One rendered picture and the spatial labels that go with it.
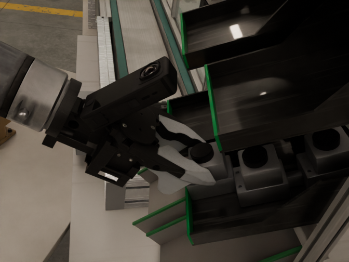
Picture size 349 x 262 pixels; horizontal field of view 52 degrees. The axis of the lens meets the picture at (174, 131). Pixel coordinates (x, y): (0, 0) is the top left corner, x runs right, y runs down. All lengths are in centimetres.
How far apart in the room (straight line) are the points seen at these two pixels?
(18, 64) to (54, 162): 63
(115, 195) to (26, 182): 24
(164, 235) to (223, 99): 34
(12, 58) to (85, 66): 100
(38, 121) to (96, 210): 52
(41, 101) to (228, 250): 36
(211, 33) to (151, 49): 92
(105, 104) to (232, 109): 14
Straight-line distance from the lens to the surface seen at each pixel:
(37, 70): 41
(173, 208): 64
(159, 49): 144
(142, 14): 173
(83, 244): 85
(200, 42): 51
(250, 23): 53
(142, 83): 38
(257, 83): 42
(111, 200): 87
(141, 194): 87
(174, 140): 48
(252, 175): 44
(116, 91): 40
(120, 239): 85
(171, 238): 68
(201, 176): 44
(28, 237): 88
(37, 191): 96
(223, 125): 37
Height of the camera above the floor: 158
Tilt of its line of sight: 40 degrees down
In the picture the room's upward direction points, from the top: 10 degrees clockwise
